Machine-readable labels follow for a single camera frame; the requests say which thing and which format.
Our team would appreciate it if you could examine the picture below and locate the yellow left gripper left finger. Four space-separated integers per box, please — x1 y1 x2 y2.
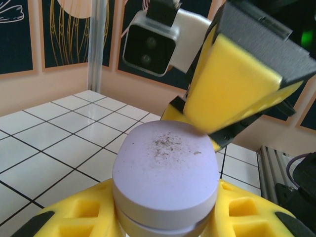
12 179 122 237

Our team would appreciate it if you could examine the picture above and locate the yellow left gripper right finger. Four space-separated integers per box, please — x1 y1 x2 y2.
209 179 304 237

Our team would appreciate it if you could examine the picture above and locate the pink earbuds charging case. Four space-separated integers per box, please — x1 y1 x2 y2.
112 120 220 237

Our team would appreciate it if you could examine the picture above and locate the aluminium frame rail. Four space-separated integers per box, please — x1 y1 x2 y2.
256 145 298 206

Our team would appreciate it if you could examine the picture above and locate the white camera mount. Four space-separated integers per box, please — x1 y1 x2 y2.
167 8 213 74

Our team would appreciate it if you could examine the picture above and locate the purple arm base cable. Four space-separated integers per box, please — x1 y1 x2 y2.
287 156 309 190

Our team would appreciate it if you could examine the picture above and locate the pink flower wall panel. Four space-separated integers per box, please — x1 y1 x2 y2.
295 80 316 132
0 0 40 75

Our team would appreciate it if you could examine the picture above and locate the silver black wrist camera box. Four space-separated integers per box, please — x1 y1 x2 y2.
122 11 180 77

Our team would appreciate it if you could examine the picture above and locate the black white cable connector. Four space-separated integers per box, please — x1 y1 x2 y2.
145 0 183 28

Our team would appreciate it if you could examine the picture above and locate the aluminium frame post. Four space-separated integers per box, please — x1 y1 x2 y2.
86 0 111 94

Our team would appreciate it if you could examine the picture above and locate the gold wheat wall panel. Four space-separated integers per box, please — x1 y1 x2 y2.
41 0 117 73

